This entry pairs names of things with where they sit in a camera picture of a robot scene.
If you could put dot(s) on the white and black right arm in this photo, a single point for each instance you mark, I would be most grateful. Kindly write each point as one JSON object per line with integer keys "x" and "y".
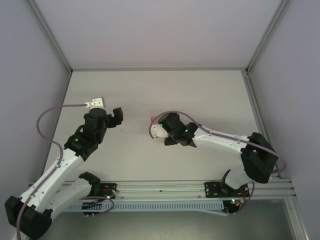
{"x": 220, "y": 141}

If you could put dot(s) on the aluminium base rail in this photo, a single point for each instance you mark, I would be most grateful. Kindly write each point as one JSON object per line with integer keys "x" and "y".
{"x": 160, "y": 187}

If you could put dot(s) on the black controller board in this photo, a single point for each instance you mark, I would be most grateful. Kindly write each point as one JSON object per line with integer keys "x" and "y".
{"x": 231, "y": 208}

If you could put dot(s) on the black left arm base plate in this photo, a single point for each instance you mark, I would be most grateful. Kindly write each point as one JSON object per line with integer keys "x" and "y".
{"x": 112, "y": 186}

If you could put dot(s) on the aluminium side rail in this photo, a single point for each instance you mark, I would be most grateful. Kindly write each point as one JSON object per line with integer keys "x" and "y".
{"x": 256, "y": 105}

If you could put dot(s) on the grey metal panel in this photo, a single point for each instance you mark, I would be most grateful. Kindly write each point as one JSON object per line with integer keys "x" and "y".
{"x": 160, "y": 227}

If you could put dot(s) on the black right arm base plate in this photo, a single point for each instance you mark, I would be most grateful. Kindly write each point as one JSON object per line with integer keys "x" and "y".
{"x": 211, "y": 190}

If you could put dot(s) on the aluminium frame post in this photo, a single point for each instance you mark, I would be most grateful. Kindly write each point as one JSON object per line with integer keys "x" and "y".
{"x": 51, "y": 33}
{"x": 270, "y": 32}

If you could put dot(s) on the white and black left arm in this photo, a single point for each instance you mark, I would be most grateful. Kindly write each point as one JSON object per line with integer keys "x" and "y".
{"x": 57, "y": 175}

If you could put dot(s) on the aluminium lower frame bar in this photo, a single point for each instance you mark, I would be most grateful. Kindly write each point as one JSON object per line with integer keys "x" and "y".
{"x": 297, "y": 220}

